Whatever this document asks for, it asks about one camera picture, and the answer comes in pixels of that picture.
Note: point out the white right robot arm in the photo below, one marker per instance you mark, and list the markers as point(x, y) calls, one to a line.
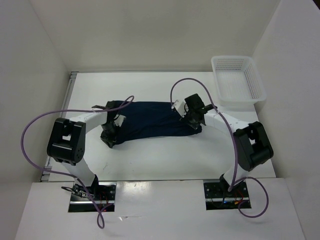
point(250, 141)

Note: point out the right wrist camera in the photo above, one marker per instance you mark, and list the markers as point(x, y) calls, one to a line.
point(180, 107)

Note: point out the white plastic basket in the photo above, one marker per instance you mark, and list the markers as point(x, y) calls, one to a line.
point(238, 82)

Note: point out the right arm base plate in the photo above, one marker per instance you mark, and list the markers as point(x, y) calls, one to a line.
point(218, 199)

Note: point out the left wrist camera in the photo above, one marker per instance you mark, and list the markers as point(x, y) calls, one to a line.
point(118, 121)

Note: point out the navy blue shorts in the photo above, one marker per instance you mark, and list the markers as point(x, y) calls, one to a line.
point(148, 119)

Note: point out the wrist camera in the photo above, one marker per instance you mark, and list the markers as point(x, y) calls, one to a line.
point(118, 121)
point(180, 107)

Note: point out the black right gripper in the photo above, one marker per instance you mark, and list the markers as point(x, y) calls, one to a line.
point(194, 125)

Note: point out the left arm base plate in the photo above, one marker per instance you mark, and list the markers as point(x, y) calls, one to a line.
point(105, 199)

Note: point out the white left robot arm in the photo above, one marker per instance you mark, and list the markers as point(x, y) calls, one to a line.
point(67, 144)

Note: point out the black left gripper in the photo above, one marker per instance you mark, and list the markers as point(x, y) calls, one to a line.
point(109, 140)

